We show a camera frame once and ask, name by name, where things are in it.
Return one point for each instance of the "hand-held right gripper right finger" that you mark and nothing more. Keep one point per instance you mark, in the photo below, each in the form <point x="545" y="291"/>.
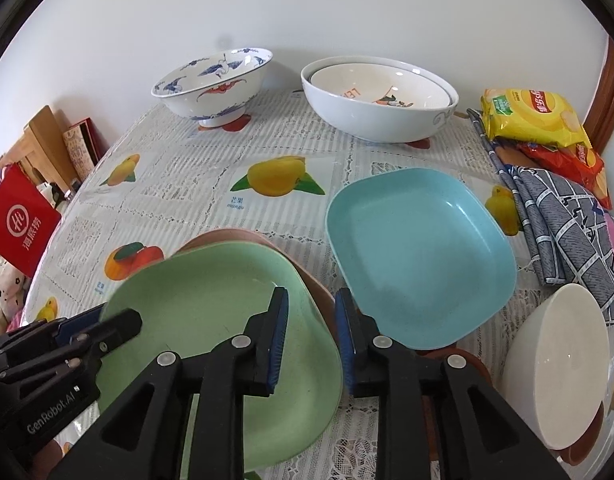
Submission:
<point x="344" y="340"/>

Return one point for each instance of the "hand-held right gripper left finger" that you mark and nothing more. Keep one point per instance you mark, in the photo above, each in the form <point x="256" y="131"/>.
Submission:
<point x="279" y="340"/>

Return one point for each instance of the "plain white bowl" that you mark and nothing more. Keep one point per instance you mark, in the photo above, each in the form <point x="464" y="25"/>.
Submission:
<point x="552" y="360"/>

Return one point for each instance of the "red-edged book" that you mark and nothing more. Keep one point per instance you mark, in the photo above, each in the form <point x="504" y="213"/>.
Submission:
<point x="79" y="147"/>

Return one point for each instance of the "orange-brown packet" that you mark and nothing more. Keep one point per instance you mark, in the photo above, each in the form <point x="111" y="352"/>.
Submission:
<point x="512" y="157"/>

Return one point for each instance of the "brown bowl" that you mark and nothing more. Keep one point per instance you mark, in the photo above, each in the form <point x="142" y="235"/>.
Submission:
<point x="584" y="442"/>

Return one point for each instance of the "red chip bag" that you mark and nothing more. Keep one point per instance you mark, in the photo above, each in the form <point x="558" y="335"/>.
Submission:
<point x="582" y="160"/>

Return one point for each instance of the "blue patterned white bowl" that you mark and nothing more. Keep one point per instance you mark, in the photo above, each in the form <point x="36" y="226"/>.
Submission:
<point x="222" y="100"/>

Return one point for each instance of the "white bowl with orange print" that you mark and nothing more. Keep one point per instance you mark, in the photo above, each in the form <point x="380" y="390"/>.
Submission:
<point x="357" y="85"/>

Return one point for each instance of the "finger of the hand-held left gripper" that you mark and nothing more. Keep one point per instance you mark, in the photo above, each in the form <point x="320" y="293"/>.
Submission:
<point x="119" y="327"/>
<point x="79" y="325"/>

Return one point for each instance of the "grey checked cloth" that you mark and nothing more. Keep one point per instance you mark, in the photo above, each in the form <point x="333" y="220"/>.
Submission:
<point x="552" y="210"/>

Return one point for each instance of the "pink plate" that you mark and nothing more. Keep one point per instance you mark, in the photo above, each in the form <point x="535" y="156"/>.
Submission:
<point x="321" y="295"/>

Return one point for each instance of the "blue plate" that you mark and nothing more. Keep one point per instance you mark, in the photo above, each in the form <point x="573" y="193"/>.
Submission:
<point x="417" y="260"/>

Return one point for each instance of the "large white bowl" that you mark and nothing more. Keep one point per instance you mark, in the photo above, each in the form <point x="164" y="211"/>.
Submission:
<point x="367" y="125"/>

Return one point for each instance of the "plush toy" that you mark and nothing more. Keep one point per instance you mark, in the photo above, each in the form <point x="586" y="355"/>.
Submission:
<point x="7" y="285"/>

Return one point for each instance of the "red paper bag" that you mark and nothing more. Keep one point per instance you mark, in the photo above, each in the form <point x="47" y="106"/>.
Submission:
<point x="22" y="220"/>

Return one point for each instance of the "green plate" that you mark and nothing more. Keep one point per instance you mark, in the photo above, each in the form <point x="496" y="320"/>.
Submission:
<point x="202" y="300"/>

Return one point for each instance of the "wooden door frame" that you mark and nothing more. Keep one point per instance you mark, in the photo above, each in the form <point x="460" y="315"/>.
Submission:
<point x="609" y="100"/>

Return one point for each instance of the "yellow chip bag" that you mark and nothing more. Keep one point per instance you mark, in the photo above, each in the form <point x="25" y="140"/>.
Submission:
<point x="532" y="120"/>

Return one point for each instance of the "lace fruit-print tablecloth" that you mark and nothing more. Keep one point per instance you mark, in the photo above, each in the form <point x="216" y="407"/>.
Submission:
<point x="197" y="170"/>

